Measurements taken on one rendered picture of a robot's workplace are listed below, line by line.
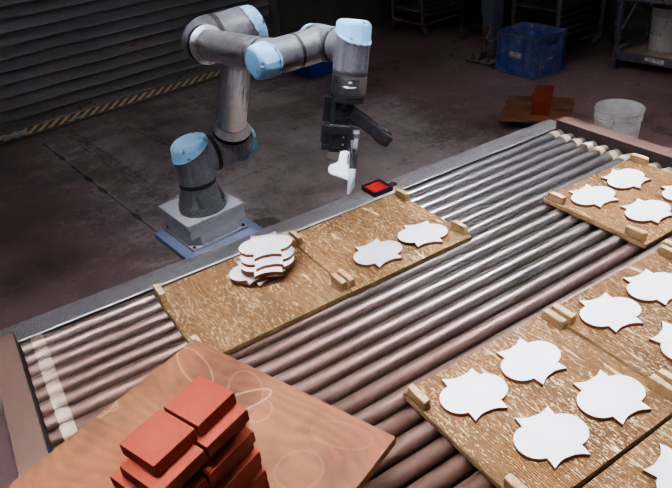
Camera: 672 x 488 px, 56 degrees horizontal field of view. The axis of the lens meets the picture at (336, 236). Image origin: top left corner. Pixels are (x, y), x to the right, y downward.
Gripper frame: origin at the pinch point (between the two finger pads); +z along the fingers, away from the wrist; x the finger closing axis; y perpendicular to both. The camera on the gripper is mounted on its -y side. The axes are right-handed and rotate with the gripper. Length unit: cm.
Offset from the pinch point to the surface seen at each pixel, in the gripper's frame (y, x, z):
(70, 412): 58, 22, 48
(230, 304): 26.9, -7.6, 36.0
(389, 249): -14.7, -23.1, 24.7
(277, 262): 15.7, -15.6, 27.1
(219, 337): 28.0, 4.8, 38.3
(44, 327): 75, -9, 47
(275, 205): 25, -246, 92
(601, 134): -95, -82, 0
